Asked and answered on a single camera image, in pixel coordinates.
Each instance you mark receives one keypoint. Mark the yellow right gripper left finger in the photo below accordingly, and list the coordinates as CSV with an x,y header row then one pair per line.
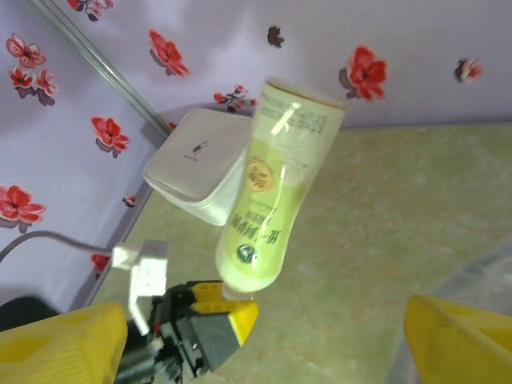
x,y
60,352

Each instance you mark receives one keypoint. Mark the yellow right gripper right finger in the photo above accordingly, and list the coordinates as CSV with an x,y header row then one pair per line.
x,y
460,348

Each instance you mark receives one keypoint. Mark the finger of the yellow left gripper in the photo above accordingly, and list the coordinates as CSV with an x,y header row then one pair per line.
x,y
244,320
206,292

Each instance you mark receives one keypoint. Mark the green lotion bottle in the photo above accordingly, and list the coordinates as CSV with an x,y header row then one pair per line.
x,y
272,192

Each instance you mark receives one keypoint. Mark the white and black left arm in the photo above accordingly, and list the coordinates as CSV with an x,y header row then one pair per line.
x,y
24,310

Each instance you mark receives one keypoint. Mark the white lidded plastic box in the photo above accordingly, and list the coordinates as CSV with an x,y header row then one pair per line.
x,y
192,168

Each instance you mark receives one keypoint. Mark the aluminium frame post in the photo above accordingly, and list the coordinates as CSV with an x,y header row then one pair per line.
x,y
104,68

